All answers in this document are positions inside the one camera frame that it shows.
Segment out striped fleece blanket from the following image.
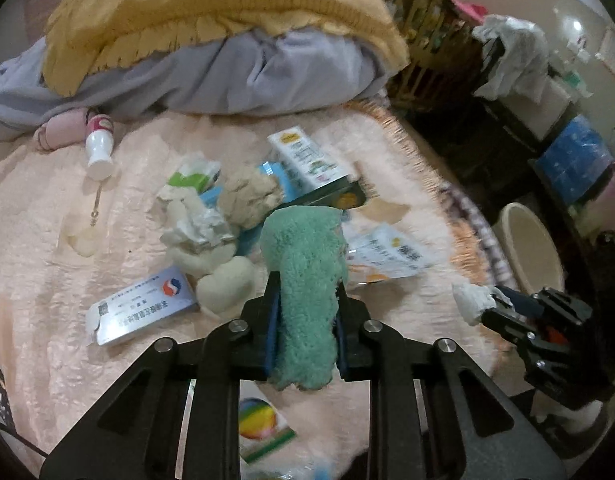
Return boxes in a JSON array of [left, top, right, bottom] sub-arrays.
[[439, 181, 519, 290]]

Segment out green fuzzy cloth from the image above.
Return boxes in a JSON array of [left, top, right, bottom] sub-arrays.
[[260, 206, 347, 390]]

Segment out pink sock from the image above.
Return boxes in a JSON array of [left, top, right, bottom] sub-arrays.
[[32, 107, 95, 152]]

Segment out cream plush toy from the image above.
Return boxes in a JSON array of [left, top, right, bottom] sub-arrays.
[[161, 188, 256, 318]]

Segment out white orange snack bag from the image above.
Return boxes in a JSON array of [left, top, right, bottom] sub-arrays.
[[347, 223, 433, 285]]

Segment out wooden baby crib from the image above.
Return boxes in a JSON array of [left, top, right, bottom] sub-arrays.
[[385, 0, 482, 110]]

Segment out rainbow ball medicine box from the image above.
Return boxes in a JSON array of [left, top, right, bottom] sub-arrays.
[[238, 396, 296, 464]]

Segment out white tissue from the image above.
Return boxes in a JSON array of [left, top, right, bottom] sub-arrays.
[[453, 284, 496, 326]]

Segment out yellow frilled pillow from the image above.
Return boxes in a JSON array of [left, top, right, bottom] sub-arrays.
[[42, 0, 409, 96]]

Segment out cream trash bin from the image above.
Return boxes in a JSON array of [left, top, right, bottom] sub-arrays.
[[493, 203, 565, 294]]

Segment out white red small bottle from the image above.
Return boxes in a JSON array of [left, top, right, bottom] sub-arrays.
[[85, 114, 114, 182]]

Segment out blue tissue pack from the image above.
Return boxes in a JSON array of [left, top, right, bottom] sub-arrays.
[[535, 115, 614, 206]]

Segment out grey blanket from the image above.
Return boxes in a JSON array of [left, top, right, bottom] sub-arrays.
[[0, 28, 390, 142]]

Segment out white medicine box red logo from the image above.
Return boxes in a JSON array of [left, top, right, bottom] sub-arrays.
[[85, 266, 198, 347]]

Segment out beige paper ball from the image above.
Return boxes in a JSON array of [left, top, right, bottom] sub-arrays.
[[218, 166, 284, 230]]

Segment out green white milk carton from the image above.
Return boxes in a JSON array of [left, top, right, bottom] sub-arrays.
[[268, 126, 347, 194]]

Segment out blue snack wrapper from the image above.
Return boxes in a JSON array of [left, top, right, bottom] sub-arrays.
[[200, 162, 297, 256]]

